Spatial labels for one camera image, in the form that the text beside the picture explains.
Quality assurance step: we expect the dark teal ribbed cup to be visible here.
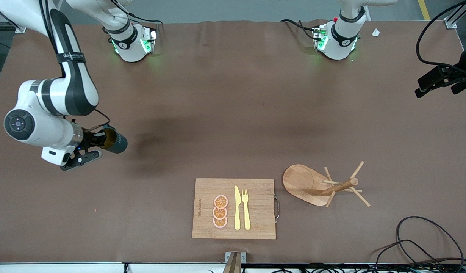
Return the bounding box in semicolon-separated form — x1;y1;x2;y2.
99;126;128;154

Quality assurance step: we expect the yellow plastic knife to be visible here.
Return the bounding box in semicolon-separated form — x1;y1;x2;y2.
234;185;242;231

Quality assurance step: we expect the yellow plastic fork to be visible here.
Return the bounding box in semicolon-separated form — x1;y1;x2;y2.
242;188;252;231

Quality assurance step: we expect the wooden mug tree rack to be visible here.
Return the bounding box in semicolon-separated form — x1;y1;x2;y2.
282;160;371;208

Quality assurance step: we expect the bamboo cutting board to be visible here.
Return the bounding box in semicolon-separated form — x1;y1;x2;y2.
192;178;280;240

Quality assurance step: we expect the aluminium frame profile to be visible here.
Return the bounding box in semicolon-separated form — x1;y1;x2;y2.
0;11;27;34
444;0;466;30

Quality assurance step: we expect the white table edge rail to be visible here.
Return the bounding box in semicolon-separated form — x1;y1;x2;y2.
0;261;226;273

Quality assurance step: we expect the black right arm base cable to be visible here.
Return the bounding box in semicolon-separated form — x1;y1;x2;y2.
106;0;163;27

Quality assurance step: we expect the black arm base cable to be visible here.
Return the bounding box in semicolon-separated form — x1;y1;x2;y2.
106;0;163;27
280;18;321;41

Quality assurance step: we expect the black left arm base cable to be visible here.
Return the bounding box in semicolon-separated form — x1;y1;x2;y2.
280;18;321;41

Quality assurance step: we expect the black cable wide loop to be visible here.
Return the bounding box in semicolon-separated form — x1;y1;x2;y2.
395;216;465;271

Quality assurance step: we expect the black cable small loop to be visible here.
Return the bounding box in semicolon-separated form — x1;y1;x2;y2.
373;239;446;271

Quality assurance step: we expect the aluminium profile post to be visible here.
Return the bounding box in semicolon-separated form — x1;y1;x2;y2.
224;251;247;273

